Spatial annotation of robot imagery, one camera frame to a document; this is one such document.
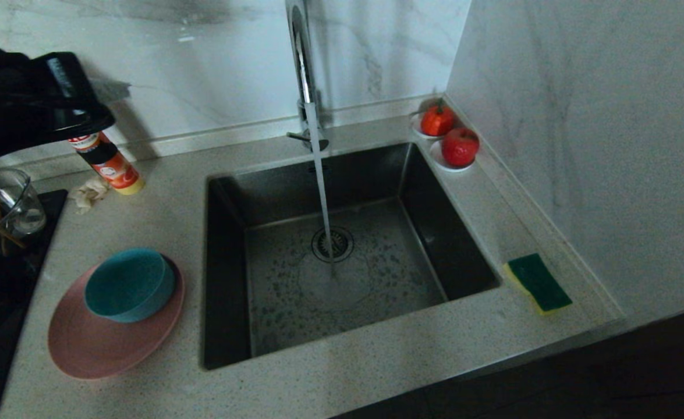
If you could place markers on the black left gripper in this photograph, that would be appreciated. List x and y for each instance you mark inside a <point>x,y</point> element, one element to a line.
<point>71,99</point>

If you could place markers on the orange detergent bottle yellow cap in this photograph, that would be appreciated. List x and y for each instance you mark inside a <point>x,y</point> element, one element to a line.
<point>112,166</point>

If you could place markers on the green and yellow sponge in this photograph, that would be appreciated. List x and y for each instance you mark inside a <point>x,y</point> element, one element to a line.
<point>539,282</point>

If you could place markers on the chrome faucet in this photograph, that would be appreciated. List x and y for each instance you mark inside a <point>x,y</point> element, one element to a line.
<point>305,75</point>

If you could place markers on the stainless steel sink basin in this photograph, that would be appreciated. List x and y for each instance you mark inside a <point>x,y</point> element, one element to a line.
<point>376,302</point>

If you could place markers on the crumpled beige tissue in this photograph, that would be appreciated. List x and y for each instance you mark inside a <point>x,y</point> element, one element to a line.
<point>87,195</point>

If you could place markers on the clear glass measuring cup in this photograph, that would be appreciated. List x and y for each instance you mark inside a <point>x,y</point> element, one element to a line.
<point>24,209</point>

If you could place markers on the teal bowl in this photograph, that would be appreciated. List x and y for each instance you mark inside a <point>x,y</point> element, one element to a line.
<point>127,285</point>

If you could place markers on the pink plate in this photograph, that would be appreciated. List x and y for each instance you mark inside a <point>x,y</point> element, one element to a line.
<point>94,352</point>

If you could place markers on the round metal drain strainer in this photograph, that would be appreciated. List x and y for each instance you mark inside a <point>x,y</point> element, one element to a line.
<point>342,244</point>

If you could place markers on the orange-red tomato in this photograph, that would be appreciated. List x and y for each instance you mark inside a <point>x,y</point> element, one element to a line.
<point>437,120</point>

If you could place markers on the red apple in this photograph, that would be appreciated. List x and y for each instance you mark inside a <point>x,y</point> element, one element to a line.
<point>460,147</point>

